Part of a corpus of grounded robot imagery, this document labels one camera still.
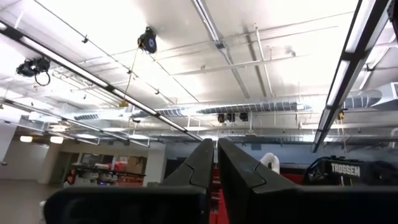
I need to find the black reel with yellow cord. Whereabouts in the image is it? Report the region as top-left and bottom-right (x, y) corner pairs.
(123, 26), (159, 103)

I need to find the long ceiling light fixture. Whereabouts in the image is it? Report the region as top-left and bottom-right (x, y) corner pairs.
(0, 20), (205, 143)
(310, 0), (394, 153)

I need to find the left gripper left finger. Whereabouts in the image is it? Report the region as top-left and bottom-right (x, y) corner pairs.
(43, 138), (215, 224)

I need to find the ribbed silver air duct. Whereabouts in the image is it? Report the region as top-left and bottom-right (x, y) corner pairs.
(341, 89), (383, 108)
(198, 103), (312, 114)

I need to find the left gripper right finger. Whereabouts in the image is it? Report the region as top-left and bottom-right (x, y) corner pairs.
(217, 138), (398, 224)

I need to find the storage shelf with bins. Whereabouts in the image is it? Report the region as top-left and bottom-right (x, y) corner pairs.
(63, 154), (147, 187)

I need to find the white curved tube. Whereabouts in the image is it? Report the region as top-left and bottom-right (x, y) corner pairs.
(260, 152), (280, 174)

